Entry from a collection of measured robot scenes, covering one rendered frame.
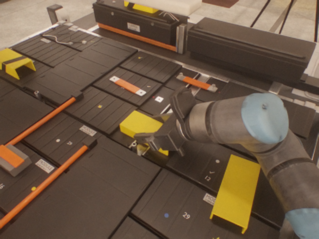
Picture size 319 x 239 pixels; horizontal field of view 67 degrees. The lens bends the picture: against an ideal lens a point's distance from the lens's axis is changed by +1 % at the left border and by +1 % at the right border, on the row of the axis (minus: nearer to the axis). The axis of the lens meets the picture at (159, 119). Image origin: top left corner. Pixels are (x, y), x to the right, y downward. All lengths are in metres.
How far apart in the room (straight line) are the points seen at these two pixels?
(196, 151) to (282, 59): 0.45
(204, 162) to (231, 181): 0.09
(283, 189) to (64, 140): 0.54
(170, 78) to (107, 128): 0.31
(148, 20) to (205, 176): 0.70
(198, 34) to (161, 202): 0.64
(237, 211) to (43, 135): 0.53
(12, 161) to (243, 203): 0.53
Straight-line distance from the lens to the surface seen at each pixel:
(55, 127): 0.76
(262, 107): 0.44
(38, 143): 0.73
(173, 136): 0.54
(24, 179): 0.67
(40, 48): 1.17
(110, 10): 1.20
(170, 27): 1.03
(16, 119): 0.82
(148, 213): 0.55
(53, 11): 1.54
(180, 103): 0.51
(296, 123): 0.81
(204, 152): 0.64
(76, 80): 0.90
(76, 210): 0.58
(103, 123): 0.73
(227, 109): 0.46
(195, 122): 0.50
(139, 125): 0.67
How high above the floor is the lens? 1.51
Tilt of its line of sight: 45 degrees down
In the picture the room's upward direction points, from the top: straight up
